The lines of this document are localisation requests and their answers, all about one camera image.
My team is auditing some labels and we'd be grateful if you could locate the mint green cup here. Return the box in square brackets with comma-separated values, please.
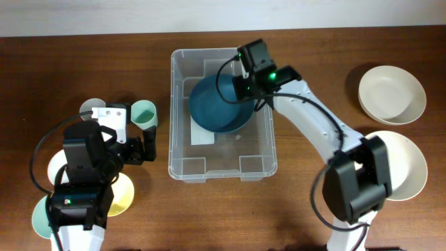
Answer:
[131, 100, 158, 130]

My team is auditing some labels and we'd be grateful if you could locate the dark blue bowl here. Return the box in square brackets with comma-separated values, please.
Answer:
[188, 75, 254, 133]

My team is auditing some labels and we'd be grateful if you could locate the cream bowl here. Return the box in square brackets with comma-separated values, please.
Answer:
[365, 130, 428, 201]
[358, 66, 426, 126]

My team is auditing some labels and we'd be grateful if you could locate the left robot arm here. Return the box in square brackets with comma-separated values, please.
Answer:
[45, 121, 156, 250]

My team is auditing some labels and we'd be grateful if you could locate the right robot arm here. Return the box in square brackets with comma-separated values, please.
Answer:
[233, 39, 392, 250]

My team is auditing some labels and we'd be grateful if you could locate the yellow small bowl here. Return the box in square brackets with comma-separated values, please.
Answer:
[107, 173, 134, 217]

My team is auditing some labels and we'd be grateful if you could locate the grey cup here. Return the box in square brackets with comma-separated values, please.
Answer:
[79, 98, 106, 121]

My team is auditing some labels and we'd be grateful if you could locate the clear plastic storage bin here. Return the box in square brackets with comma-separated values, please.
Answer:
[168, 47, 277, 183]

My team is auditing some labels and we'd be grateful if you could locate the white small bowl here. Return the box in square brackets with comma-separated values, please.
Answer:
[47, 150, 68, 185]

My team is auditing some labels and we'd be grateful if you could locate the mint green small bowl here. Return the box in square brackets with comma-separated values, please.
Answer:
[31, 196, 52, 239]

